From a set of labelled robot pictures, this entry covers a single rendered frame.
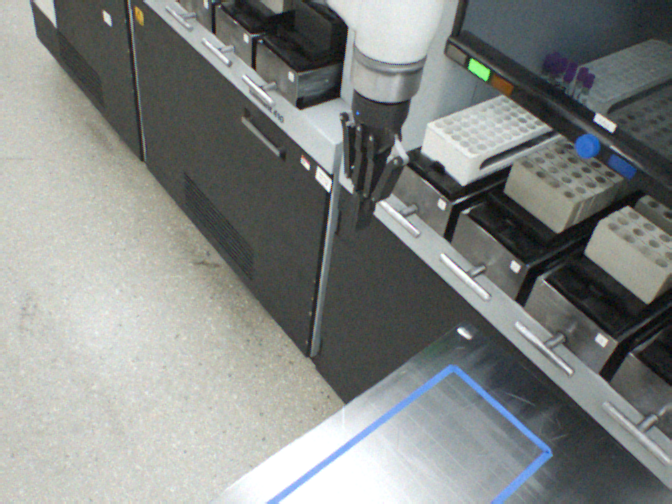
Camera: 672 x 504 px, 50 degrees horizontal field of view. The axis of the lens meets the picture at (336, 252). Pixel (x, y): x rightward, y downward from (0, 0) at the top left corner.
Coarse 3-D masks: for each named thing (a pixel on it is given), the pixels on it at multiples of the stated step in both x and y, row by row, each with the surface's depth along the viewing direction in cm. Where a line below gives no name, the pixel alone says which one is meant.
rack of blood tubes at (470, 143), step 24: (504, 96) 119; (456, 120) 114; (480, 120) 115; (504, 120) 114; (528, 120) 114; (432, 144) 111; (456, 144) 108; (480, 144) 108; (504, 144) 109; (528, 144) 119; (456, 168) 108; (480, 168) 114
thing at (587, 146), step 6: (582, 138) 90; (588, 138) 89; (594, 138) 89; (576, 144) 91; (582, 144) 90; (588, 144) 90; (594, 144) 89; (582, 150) 91; (588, 150) 90; (594, 150) 89; (582, 156) 91; (588, 156) 90
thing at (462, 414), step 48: (480, 336) 87; (384, 384) 81; (432, 384) 82; (480, 384) 82; (528, 384) 83; (336, 432) 76; (384, 432) 77; (432, 432) 77; (480, 432) 78; (528, 432) 78; (576, 432) 79; (240, 480) 71; (288, 480) 72; (336, 480) 72; (384, 480) 73; (432, 480) 73; (480, 480) 74; (528, 480) 74; (576, 480) 75; (624, 480) 75
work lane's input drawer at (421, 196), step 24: (408, 168) 112; (432, 168) 111; (504, 168) 113; (408, 192) 114; (432, 192) 109; (456, 192) 107; (480, 192) 110; (408, 216) 113; (432, 216) 112; (456, 216) 110
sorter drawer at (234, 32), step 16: (224, 16) 141; (240, 16) 139; (256, 16) 142; (224, 32) 144; (240, 32) 139; (256, 32) 137; (272, 32) 138; (208, 48) 142; (224, 48) 142; (240, 48) 141; (256, 48) 138; (224, 64) 139
